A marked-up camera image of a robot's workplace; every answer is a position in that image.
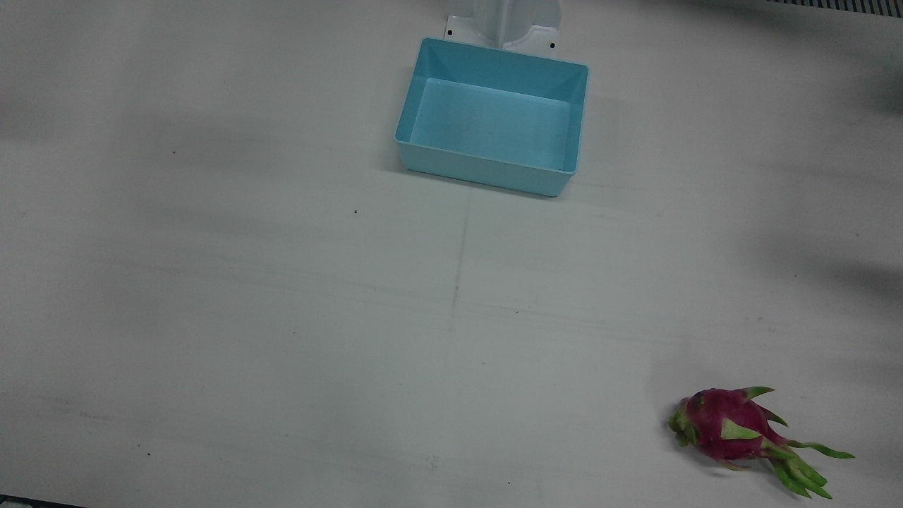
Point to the pink dragon fruit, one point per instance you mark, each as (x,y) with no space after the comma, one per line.
(726,423)

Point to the light blue plastic bin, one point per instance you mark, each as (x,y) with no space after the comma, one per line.
(494,120)

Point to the dark ribbed vent grille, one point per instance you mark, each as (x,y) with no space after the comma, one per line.
(839,5)

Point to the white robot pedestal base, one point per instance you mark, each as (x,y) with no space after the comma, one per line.
(509,21)

